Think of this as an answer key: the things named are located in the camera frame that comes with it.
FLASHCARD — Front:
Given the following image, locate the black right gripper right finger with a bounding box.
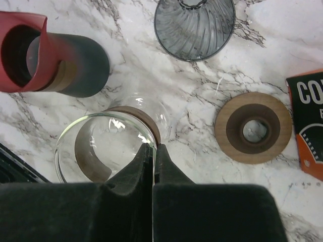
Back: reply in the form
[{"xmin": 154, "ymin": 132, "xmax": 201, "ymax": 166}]
[{"xmin": 152, "ymin": 145, "xmax": 287, "ymax": 241}]

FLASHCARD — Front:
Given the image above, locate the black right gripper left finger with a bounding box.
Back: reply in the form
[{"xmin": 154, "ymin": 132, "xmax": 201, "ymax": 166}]
[{"xmin": 1, "ymin": 145, "xmax": 153, "ymax": 241}]

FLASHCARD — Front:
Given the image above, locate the round wooden dripper base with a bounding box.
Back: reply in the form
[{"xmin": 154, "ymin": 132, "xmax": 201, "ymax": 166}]
[{"xmin": 214, "ymin": 92, "xmax": 292, "ymax": 164}]

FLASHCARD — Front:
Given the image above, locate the coffee paper filter box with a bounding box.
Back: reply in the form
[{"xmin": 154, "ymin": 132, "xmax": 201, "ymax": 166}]
[{"xmin": 286, "ymin": 69, "xmax": 322, "ymax": 180}]

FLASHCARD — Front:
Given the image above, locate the grey ribbed glass dripper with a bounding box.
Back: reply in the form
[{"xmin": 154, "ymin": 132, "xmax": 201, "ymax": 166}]
[{"xmin": 154, "ymin": 0, "xmax": 236, "ymax": 62}]

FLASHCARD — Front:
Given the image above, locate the black front table rail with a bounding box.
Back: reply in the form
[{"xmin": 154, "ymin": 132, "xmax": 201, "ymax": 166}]
[{"xmin": 0, "ymin": 144, "xmax": 49, "ymax": 184}]

